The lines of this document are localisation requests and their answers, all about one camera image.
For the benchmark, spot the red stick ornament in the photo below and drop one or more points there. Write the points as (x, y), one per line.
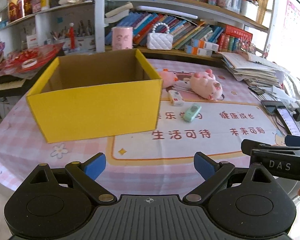
(71, 37)

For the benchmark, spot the small white packet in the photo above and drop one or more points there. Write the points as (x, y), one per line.
(176, 97)

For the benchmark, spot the white jar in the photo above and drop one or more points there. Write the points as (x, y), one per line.
(45, 1)

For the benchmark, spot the smartphone with lit screen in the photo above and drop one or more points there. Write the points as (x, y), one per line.
(288, 122)

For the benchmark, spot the pink plush duck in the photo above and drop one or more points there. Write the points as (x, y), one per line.
(167, 78)

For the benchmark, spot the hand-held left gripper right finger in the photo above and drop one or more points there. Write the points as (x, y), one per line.
(205, 166)

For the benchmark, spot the red paper decorations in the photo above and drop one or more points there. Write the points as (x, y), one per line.
(45, 53)

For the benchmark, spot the loose white papers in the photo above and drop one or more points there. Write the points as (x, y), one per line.
(280, 92)

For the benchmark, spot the row of yellow books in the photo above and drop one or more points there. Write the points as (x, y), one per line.
(262, 5)

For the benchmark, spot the pink plush pig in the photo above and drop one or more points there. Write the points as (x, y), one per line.
(205, 85)

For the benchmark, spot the stack of papers and workbooks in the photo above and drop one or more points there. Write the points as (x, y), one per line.
(250, 70)

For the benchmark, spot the yellow cardboard box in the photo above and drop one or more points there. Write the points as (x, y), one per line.
(95, 110)

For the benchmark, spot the pink cylinder container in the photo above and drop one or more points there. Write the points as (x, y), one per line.
(122, 38)

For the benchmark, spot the white pencil holders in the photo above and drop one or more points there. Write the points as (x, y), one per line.
(85, 40)

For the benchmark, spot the dark smartphone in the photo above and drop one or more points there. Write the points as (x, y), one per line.
(271, 106)

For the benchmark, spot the white tape roll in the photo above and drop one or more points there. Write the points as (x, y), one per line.
(28, 63)

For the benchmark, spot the white storage box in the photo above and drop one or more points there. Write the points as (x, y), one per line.
(249, 11)

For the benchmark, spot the row of leaning colourful books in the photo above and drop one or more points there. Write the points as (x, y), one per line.
(185, 28)

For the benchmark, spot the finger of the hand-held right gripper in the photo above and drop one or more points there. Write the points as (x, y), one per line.
(265, 147)
(297, 140)

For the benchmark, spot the orange and blue white carton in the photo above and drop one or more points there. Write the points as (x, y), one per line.
(198, 51)
(206, 45)

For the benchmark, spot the white quilted handbag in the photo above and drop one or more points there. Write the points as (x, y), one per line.
(160, 41)

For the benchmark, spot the red lantern figures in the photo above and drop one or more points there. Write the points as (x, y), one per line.
(18, 5)

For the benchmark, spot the pink alphabet wall poster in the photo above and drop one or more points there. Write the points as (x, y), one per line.
(296, 30)

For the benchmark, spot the thick red dictionary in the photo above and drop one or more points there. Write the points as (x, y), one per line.
(237, 32)

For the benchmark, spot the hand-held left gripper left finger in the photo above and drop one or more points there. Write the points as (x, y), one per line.
(96, 166)

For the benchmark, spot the pile of flat lying books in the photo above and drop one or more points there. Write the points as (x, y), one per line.
(117, 12)

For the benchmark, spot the colourful small ornaments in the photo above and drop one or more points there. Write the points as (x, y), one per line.
(248, 46)

